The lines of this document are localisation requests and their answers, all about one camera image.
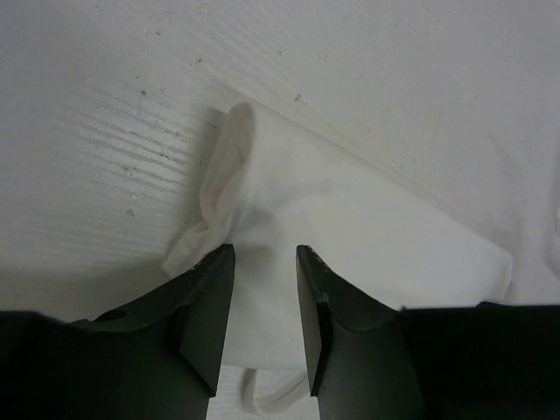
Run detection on white tank top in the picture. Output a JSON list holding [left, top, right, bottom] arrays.
[[163, 102, 513, 415]]

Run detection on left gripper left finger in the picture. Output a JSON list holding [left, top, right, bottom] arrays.
[[1, 244, 235, 419]]

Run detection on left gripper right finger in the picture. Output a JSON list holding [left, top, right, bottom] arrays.
[[297, 245, 559, 419]]

